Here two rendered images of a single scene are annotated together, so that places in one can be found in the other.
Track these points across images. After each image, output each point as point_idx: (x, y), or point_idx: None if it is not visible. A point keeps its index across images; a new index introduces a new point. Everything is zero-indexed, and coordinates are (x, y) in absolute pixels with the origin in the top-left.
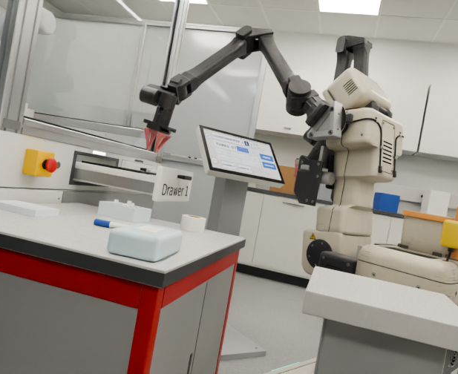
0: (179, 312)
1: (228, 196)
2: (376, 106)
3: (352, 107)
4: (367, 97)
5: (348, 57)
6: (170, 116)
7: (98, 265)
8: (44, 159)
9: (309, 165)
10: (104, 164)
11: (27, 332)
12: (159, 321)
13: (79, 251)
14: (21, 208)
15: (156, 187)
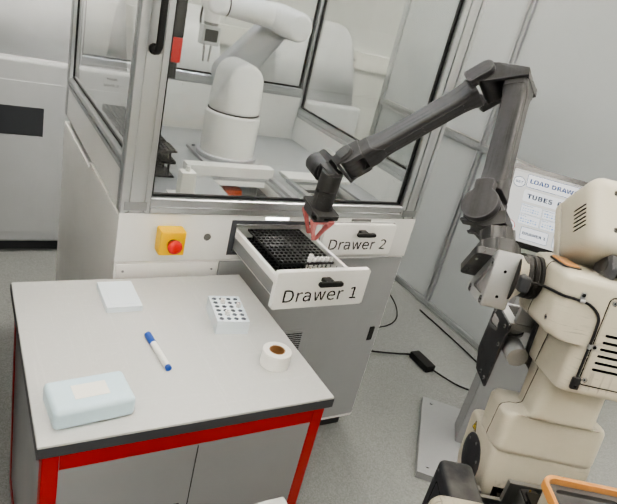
0: (115, 471)
1: None
2: (611, 269)
3: (573, 255)
4: (594, 248)
5: None
6: (328, 200)
7: (29, 410)
8: (169, 240)
9: (499, 319)
10: (282, 232)
11: (27, 426)
12: (62, 478)
13: (28, 390)
14: (103, 300)
15: (272, 293)
